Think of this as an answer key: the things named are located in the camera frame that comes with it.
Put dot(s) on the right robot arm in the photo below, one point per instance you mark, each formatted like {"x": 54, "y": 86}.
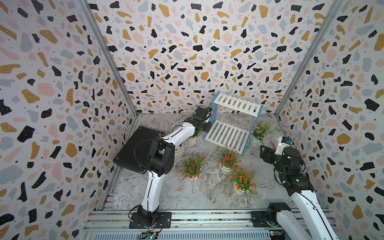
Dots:
{"x": 288, "y": 165}

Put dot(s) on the red flower pot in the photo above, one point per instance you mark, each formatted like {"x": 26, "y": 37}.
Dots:
{"x": 229, "y": 159}
{"x": 192, "y": 166}

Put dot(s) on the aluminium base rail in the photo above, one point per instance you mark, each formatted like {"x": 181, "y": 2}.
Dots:
{"x": 184, "y": 225}

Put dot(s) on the pink flower pot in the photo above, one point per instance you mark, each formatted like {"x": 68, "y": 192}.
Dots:
{"x": 179, "y": 151}
{"x": 195, "y": 140}
{"x": 260, "y": 132}

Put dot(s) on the pink toy microphone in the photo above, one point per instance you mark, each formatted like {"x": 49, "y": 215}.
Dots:
{"x": 275, "y": 141}

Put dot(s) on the black case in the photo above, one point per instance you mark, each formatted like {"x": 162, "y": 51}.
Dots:
{"x": 133, "y": 155}

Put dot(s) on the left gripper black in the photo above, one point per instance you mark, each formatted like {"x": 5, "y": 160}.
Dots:
{"x": 208, "y": 129}

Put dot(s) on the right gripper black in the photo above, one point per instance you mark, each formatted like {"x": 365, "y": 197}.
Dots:
{"x": 268, "y": 150}

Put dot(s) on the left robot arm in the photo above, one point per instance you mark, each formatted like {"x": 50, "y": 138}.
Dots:
{"x": 156, "y": 155}

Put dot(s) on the orange flower pot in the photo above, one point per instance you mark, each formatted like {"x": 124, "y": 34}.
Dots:
{"x": 243, "y": 180}

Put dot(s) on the blue white two-tier rack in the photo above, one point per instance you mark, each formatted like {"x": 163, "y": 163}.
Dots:
{"x": 233, "y": 122}

